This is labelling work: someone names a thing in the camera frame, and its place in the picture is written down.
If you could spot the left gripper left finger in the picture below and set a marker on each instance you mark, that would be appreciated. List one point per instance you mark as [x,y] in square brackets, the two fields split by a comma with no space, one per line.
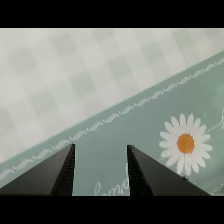
[50,176]

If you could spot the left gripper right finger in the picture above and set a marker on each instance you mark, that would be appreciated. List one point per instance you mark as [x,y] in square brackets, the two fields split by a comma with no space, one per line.
[156,180]

